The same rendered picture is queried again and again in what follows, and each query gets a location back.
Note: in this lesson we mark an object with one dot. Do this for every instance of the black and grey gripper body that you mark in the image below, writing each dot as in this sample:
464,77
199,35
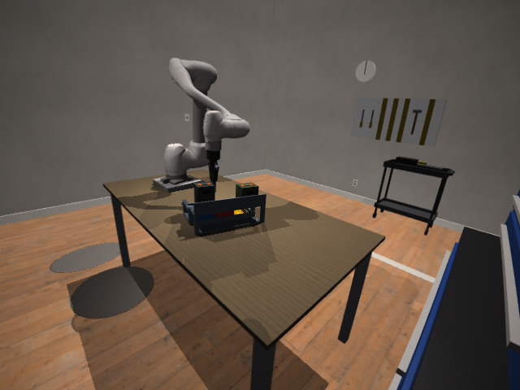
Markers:
213,156

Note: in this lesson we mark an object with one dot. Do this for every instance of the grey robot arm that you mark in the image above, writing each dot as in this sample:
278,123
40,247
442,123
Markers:
209,127

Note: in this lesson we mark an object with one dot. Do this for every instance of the dark grey metal shelf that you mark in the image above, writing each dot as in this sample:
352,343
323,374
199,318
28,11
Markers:
244,213

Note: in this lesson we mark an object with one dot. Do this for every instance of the red bin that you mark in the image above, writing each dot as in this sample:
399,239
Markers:
224,214

